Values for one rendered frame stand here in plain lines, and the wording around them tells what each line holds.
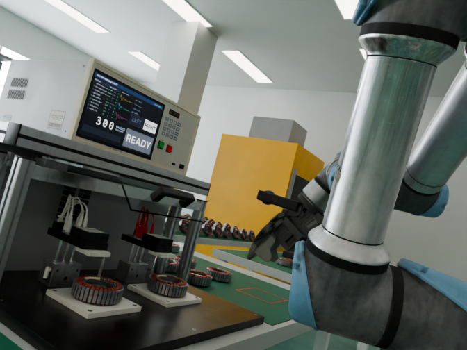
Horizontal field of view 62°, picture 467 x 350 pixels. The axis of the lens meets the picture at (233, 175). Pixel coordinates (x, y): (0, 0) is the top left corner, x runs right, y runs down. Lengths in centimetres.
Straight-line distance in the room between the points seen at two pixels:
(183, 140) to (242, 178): 360
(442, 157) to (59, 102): 85
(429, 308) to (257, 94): 689
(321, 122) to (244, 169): 222
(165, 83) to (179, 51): 46
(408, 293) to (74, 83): 85
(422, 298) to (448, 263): 537
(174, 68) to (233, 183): 173
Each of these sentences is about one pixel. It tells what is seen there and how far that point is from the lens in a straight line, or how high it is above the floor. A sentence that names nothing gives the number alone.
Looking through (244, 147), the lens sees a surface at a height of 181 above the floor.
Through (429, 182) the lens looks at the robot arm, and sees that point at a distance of 75.
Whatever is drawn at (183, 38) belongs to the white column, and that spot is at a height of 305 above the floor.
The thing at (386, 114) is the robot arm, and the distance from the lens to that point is 51.
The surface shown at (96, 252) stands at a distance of 95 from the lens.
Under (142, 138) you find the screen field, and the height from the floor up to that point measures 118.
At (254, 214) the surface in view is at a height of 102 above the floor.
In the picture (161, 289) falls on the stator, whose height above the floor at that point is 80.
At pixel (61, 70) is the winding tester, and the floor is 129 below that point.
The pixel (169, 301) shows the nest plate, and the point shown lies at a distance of 105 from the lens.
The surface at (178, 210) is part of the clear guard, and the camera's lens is 85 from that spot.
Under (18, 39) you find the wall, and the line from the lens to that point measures 801.
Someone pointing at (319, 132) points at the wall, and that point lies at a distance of 659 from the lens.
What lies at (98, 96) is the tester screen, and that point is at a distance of 101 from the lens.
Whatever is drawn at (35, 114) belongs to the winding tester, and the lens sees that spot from 114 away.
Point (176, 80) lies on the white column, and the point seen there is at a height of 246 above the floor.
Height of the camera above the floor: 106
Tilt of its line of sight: 4 degrees up
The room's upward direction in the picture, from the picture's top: 14 degrees clockwise
